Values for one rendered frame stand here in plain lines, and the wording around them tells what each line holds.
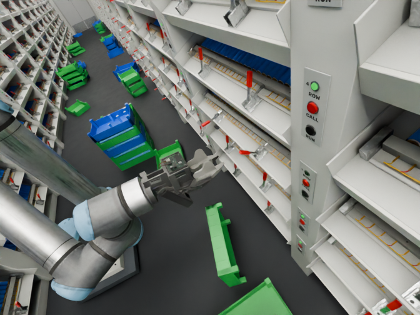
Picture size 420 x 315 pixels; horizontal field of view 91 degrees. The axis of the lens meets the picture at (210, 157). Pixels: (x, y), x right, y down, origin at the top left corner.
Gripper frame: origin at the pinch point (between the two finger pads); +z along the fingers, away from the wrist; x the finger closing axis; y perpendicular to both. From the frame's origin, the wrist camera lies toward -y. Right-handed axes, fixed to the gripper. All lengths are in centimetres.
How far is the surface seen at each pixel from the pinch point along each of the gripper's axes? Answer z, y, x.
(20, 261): -100, -54, 49
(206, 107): 14.5, -5.8, 38.4
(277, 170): 14.9, -5.4, -8.1
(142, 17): 14, 22, 115
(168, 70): 15, -5, 95
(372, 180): 12.7, 13.8, -29.8
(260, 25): 9.6, 32.3, -6.8
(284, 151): 18.0, -0.8, -6.6
